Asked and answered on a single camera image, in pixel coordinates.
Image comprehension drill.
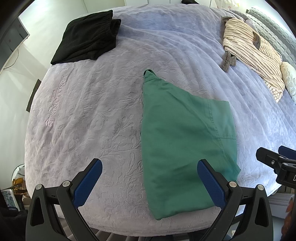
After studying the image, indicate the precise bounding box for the beige striped garment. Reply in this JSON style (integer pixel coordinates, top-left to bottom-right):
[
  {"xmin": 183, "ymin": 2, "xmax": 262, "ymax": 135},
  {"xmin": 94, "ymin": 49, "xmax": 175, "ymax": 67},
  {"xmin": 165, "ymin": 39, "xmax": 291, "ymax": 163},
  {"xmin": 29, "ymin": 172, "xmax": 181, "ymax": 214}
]
[{"xmin": 221, "ymin": 16, "xmax": 285, "ymax": 102}]

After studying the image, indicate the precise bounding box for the lavender embossed bed cover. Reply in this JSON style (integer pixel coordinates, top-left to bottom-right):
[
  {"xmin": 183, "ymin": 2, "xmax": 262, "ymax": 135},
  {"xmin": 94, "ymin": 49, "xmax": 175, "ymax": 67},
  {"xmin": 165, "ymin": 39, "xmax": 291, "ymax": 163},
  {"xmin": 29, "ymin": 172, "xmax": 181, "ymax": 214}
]
[{"xmin": 25, "ymin": 4, "xmax": 295, "ymax": 237}]

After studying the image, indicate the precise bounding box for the wall mounted television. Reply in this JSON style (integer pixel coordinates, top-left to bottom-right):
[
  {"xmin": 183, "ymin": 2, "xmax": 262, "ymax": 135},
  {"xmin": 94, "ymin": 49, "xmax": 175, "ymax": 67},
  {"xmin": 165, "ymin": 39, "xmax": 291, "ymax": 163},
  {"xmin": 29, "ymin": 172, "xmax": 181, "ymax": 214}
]
[{"xmin": 1, "ymin": 18, "xmax": 30, "ymax": 71}]

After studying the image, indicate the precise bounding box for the green work shirt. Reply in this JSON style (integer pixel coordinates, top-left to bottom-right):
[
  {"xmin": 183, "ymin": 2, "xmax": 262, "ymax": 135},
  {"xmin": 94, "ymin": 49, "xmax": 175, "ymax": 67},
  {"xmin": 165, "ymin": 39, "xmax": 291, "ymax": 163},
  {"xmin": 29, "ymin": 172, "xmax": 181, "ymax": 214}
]
[{"xmin": 141, "ymin": 70, "xmax": 240, "ymax": 220}]

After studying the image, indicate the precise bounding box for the grey quilted headboard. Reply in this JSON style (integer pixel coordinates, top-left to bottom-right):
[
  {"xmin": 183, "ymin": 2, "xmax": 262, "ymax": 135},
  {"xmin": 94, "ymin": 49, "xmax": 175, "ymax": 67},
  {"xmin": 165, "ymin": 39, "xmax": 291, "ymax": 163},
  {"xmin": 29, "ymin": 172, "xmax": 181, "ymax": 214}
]
[{"xmin": 246, "ymin": 8, "xmax": 295, "ymax": 67}]

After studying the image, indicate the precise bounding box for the black folded garment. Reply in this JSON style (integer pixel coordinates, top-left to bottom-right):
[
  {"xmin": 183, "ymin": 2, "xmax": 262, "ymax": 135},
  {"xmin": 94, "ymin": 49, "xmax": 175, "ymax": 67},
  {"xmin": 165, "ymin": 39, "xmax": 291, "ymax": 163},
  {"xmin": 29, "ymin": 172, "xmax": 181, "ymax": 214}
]
[{"xmin": 51, "ymin": 10, "xmax": 121, "ymax": 65}]

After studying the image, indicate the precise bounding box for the cream pillow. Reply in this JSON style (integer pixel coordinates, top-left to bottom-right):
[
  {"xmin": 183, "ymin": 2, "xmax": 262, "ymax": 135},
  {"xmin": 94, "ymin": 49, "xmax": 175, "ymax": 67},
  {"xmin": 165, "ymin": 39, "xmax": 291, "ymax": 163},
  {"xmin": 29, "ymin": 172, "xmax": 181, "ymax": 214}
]
[{"xmin": 280, "ymin": 62, "xmax": 296, "ymax": 103}]

